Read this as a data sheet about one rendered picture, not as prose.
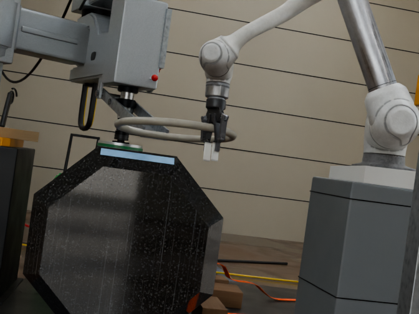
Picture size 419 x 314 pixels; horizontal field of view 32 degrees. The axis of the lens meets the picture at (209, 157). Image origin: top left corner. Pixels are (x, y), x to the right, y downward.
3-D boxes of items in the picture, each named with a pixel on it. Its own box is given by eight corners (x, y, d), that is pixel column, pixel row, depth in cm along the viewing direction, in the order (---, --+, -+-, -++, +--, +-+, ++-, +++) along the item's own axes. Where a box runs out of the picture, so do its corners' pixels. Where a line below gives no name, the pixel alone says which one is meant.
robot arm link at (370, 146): (402, 158, 277) (408, 101, 278) (411, 156, 259) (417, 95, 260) (359, 154, 279) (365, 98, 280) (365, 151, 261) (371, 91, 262)
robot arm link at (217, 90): (218, 87, 279) (217, 102, 279) (201, 82, 273) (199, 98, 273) (234, 85, 273) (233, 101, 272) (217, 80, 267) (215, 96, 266)
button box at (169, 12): (153, 68, 349) (161, 10, 349) (158, 69, 350) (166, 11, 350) (159, 67, 342) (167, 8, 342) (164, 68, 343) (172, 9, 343)
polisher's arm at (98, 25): (65, 99, 411) (77, 14, 412) (104, 106, 421) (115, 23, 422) (105, 96, 345) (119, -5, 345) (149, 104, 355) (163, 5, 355)
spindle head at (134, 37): (90, 90, 366) (102, 3, 366) (130, 97, 375) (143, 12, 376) (112, 88, 333) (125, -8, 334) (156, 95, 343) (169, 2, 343)
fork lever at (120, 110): (93, 96, 365) (95, 86, 363) (128, 102, 373) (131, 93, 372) (132, 136, 305) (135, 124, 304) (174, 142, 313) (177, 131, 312)
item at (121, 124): (97, 129, 300) (98, 123, 300) (203, 146, 321) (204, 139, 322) (139, 119, 256) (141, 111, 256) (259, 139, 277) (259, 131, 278)
